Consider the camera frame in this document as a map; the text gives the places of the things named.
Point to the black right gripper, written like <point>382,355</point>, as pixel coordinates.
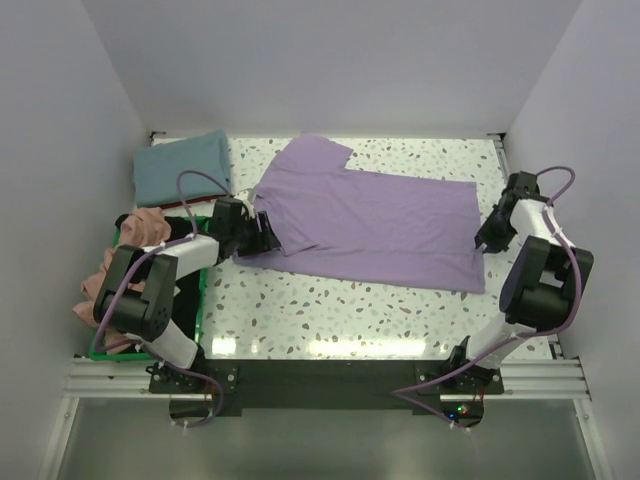
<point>494,244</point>

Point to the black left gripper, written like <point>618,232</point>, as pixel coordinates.
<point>262,242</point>

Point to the purple t-shirt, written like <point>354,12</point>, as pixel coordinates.
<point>365,226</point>

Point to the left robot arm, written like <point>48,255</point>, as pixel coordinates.
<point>137,295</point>

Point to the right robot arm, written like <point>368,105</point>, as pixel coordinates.
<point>541,293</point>

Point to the green plastic bin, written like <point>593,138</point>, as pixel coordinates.
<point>141,228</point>

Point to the folded dark red t-shirt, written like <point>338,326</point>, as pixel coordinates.
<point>190,201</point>

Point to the black t-shirt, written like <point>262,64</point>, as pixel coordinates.
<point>187,300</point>

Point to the folded blue t-shirt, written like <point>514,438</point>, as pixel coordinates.
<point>198,167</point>

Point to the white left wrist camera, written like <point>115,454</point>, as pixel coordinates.
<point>247,197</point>

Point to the aluminium frame rail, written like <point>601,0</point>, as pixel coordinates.
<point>522,380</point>

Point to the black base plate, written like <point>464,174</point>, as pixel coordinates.
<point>227,388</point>

